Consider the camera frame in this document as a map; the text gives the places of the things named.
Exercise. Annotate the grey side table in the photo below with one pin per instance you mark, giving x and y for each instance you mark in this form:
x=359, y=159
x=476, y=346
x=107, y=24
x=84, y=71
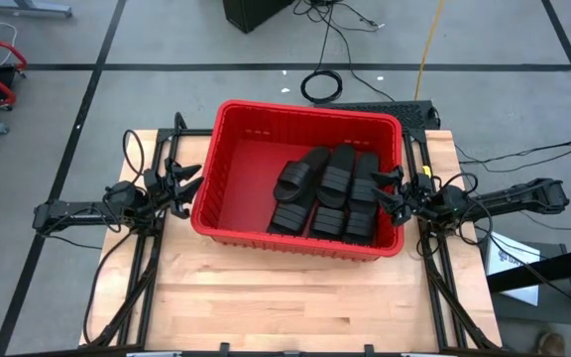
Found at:
x=558, y=307

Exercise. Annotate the wooden table grey legs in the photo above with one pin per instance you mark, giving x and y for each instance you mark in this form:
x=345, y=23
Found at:
x=28, y=9

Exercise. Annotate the white printed sheet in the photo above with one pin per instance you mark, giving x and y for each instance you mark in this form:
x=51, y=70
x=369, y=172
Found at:
x=513, y=282

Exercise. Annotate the long black bar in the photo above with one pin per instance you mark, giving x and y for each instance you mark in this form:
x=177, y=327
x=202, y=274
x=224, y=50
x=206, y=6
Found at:
x=563, y=265

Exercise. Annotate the person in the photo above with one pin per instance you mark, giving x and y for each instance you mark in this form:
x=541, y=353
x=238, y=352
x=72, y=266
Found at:
x=552, y=344

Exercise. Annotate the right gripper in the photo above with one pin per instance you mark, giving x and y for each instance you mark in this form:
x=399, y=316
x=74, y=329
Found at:
x=414, y=205

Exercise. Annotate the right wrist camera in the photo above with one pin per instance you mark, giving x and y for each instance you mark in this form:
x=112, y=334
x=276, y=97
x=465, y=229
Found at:
x=422, y=182

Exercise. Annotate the red plastic bin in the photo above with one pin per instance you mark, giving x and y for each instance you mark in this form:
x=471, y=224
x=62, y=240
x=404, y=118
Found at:
x=246, y=173

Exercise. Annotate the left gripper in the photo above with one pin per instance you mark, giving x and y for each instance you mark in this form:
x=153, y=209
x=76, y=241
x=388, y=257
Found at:
x=169, y=201

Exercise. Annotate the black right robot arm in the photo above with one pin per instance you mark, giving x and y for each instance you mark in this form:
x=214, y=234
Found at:
x=513, y=198

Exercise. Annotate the black computer case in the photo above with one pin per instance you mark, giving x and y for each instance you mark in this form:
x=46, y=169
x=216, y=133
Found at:
x=256, y=12

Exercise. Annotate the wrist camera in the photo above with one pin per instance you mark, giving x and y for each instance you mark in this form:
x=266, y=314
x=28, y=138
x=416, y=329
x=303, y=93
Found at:
x=152, y=178
x=422, y=182

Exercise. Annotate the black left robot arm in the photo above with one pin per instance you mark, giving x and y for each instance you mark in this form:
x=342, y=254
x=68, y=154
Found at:
x=67, y=213

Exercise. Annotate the black vented control box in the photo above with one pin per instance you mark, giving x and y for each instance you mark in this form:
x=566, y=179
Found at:
x=394, y=111

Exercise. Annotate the black table clamp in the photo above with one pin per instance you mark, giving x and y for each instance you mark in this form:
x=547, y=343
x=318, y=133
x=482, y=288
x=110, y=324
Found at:
x=224, y=350
x=369, y=351

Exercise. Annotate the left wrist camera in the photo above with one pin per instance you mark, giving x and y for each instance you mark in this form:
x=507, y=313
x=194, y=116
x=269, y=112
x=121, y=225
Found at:
x=152, y=178

